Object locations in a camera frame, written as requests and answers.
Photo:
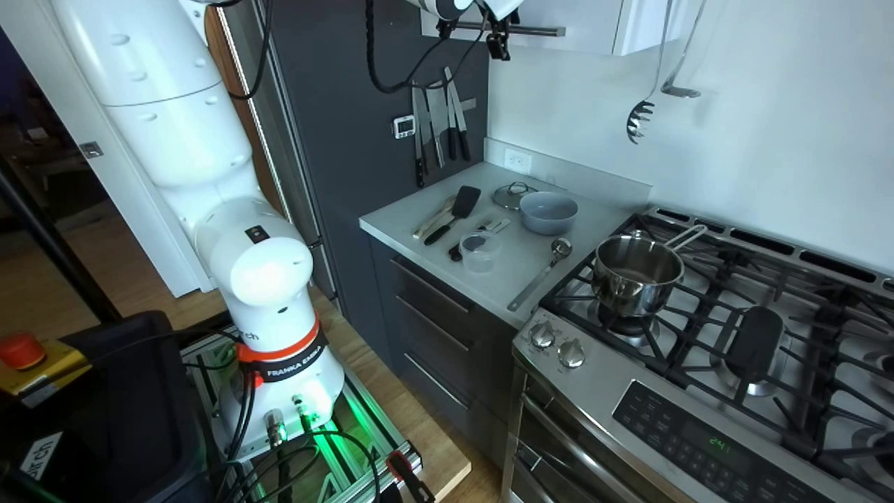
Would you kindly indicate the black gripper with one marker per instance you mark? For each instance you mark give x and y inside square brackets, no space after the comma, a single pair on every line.
[495,39]

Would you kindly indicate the white cabinet door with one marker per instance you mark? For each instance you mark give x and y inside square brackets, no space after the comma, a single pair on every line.
[578,26]

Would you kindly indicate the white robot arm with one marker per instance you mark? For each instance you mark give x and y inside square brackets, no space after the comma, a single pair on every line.
[153,76]

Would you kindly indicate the dark lower drawer cabinet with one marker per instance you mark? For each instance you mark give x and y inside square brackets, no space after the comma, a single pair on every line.
[449,352]

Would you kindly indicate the hanging slotted spoon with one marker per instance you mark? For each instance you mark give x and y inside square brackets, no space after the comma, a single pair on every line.
[642,107]

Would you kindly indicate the black spatula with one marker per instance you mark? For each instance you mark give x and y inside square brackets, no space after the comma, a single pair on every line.
[463,203]

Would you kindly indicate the blue-grey bowl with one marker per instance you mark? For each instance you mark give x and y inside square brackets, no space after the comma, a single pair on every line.
[549,213]

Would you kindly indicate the long metal measuring spoon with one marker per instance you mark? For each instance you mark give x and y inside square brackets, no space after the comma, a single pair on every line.
[560,250]

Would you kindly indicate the stainless steel saucepan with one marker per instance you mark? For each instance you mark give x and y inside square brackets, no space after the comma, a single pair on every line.
[635,276]

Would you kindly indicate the left stove knob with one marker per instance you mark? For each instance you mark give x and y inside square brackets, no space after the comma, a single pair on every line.
[542,338]

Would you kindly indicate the stove knob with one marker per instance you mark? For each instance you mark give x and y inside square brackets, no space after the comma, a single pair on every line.
[542,338]
[571,357]

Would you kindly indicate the right stove knob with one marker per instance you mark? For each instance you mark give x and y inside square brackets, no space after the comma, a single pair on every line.
[571,357]

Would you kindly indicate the black stove burner cap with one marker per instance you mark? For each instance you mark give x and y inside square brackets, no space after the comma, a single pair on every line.
[752,349]

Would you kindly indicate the stainless steel gas stove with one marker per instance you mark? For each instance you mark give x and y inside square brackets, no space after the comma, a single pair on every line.
[657,417]

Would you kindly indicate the red emergency stop button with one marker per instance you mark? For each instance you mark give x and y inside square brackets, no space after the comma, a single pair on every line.
[21,352]

